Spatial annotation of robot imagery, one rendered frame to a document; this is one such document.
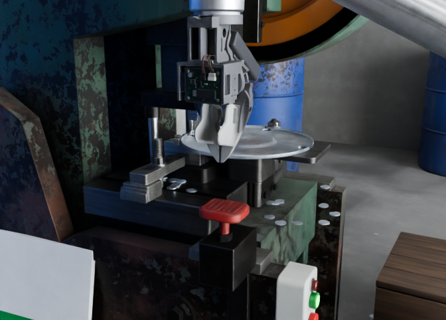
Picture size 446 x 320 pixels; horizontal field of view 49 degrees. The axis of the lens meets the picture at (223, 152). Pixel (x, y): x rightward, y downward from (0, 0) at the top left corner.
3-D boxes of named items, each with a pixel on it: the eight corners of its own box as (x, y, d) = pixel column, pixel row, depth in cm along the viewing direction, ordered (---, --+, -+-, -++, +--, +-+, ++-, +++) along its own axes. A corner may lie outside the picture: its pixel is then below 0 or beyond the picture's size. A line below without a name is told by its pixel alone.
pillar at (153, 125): (161, 159, 112) (159, 97, 108) (156, 162, 110) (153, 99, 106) (152, 159, 113) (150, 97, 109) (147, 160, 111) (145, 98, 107)
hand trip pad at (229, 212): (251, 247, 80) (252, 202, 78) (236, 263, 75) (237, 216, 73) (213, 239, 83) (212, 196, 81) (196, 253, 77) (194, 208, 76)
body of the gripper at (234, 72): (175, 105, 68) (173, 14, 65) (204, 97, 75) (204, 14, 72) (225, 109, 65) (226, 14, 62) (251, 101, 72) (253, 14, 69)
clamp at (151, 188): (190, 178, 108) (188, 133, 105) (146, 203, 93) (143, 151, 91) (166, 175, 110) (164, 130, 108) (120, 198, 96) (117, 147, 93)
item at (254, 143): (216, 124, 128) (216, 121, 128) (327, 135, 116) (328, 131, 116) (155, 149, 103) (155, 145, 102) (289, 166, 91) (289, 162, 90)
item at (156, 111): (243, 108, 119) (243, 85, 117) (204, 123, 101) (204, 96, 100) (185, 103, 125) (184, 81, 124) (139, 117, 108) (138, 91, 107)
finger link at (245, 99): (218, 131, 73) (218, 71, 70) (223, 129, 74) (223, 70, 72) (247, 134, 71) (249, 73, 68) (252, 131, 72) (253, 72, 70)
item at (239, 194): (287, 174, 131) (288, 152, 130) (210, 239, 92) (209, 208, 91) (188, 160, 144) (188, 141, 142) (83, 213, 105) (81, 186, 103)
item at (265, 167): (328, 199, 111) (332, 141, 108) (311, 221, 99) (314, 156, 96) (227, 184, 122) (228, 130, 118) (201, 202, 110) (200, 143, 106)
